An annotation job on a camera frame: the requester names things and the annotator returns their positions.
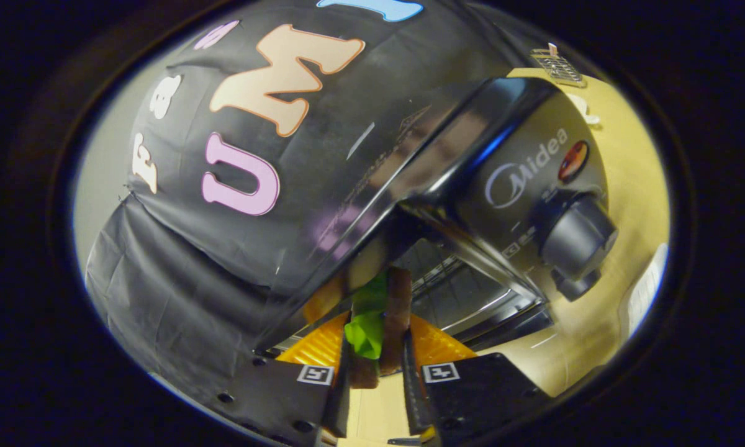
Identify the toy sandwich with green lettuce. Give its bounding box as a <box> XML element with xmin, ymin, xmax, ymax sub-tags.
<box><xmin>345</xmin><ymin>267</ymin><xmax>413</xmax><ymax>389</ymax></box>

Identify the black backdrop cloth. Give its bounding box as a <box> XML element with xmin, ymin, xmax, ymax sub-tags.
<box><xmin>86</xmin><ymin>0</ymin><xmax>516</xmax><ymax>398</ymax></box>

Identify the black toaster oven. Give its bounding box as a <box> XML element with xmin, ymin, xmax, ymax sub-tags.
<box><xmin>255</xmin><ymin>76</ymin><xmax>619</xmax><ymax>358</ymax></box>

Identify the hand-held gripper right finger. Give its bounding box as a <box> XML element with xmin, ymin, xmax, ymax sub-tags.
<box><xmin>402</xmin><ymin>314</ymin><xmax>553</xmax><ymax>447</ymax></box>

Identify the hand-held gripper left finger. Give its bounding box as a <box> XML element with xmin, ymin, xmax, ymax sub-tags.
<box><xmin>214</xmin><ymin>314</ymin><xmax>352</xmax><ymax>447</ymax></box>

